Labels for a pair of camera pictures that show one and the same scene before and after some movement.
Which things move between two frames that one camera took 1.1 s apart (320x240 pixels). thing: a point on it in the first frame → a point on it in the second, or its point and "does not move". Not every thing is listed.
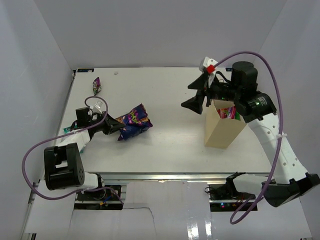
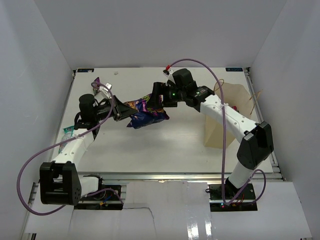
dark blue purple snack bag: (136, 123) → (145, 116)
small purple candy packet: (96, 86) does not move
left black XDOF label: (85, 70) does not move
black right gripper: (195, 103) → (160, 88)
